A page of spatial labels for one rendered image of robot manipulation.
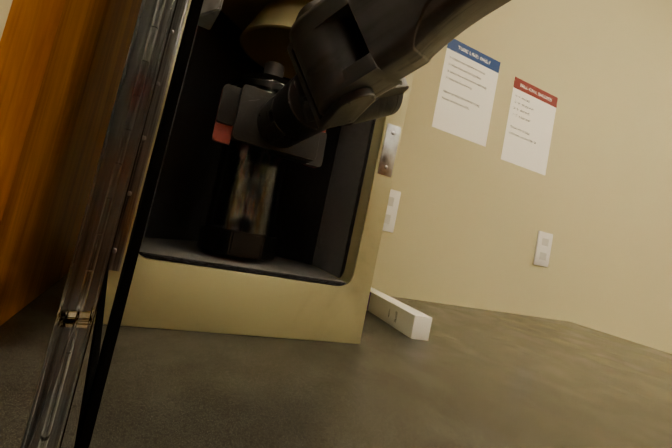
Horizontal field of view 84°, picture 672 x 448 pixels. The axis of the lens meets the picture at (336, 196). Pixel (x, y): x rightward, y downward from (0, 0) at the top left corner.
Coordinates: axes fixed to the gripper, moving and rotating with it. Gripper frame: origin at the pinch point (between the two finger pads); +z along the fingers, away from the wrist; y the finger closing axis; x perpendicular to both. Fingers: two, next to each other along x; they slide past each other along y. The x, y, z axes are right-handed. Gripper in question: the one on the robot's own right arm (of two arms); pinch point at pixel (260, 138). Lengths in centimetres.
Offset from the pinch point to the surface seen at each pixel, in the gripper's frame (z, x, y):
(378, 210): -8.5, 7.3, -15.5
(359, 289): -7.7, 17.9, -14.9
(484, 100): 30, -39, -72
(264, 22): -4.5, -13.8, 3.4
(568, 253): 30, 1, -121
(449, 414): -24.4, 26.0, -15.9
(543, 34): 27, -68, -92
